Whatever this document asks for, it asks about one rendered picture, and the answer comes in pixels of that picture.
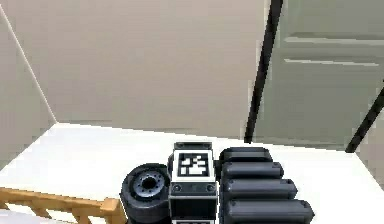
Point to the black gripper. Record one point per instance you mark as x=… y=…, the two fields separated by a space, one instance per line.
x=146 y=193

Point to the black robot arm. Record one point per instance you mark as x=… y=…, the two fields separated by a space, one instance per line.
x=256 y=190

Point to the light wooden slatted furniture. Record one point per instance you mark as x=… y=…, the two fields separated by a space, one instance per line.
x=66 y=203

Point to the pale grey-green room door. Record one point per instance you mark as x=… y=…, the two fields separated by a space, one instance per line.
x=320 y=90

